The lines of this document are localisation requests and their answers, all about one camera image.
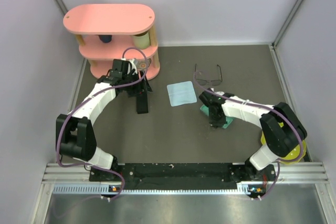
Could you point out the blue grey glasses case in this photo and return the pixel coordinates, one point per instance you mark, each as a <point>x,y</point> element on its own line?
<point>203,108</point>

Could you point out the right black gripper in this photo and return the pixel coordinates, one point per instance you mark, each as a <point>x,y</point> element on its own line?
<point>214,123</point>

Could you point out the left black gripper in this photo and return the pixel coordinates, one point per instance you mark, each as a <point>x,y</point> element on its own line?
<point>141,87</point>

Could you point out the thin black wire eyeglasses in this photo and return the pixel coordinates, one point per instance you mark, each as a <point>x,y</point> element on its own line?
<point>203,78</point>

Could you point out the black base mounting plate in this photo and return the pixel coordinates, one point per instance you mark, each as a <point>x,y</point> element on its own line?
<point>190,176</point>

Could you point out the black glasses case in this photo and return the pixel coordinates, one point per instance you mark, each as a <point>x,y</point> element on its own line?
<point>142,103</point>

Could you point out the pink three-tier wooden shelf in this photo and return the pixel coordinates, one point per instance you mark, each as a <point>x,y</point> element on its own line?
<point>87,21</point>

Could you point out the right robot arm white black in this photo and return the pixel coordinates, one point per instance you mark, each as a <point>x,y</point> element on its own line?
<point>282,130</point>

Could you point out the dark blue cup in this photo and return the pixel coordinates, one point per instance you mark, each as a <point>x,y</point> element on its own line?
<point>105,38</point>

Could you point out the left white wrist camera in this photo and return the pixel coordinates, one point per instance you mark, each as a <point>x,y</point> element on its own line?
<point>131,66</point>

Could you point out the patterned ceramic bowl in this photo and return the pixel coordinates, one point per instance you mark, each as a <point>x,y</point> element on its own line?
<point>143,64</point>

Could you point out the cream cylindrical jar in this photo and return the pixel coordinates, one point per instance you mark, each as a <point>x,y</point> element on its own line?
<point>141,41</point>

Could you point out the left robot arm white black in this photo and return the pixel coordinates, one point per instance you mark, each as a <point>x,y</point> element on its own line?
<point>75,136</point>

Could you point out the aluminium rail with cable duct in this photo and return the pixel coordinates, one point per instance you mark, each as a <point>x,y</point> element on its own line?
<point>86,180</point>

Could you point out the yellow green dotted plate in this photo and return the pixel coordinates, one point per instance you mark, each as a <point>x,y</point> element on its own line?
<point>294,156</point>

